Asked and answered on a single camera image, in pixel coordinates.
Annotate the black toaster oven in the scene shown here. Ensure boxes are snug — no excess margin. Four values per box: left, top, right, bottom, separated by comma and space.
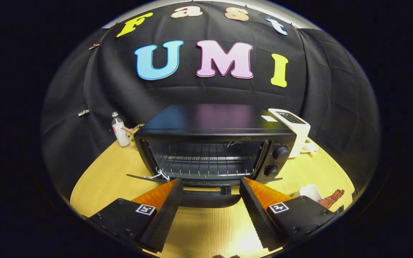
126, 104, 298, 209

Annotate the brown meat slice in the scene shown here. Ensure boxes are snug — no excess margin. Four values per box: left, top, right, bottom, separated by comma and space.
317, 189, 345, 209

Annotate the small wire basket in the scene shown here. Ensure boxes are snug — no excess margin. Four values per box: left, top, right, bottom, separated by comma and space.
131, 124, 145, 140

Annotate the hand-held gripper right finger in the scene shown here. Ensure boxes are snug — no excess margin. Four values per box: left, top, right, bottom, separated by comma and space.
239, 176, 338, 251

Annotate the clear plastic bottle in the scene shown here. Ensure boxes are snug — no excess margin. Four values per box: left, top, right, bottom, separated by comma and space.
111, 111, 131, 147

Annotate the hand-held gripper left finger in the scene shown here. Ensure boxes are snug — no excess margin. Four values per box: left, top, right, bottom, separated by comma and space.
89, 178, 184, 253

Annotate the white ribbed tray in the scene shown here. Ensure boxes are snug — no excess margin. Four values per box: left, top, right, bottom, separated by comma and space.
299, 185, 323, 202

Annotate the white toaster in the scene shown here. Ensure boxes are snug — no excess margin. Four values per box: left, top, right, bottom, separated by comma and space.
267, 108, 311, 158

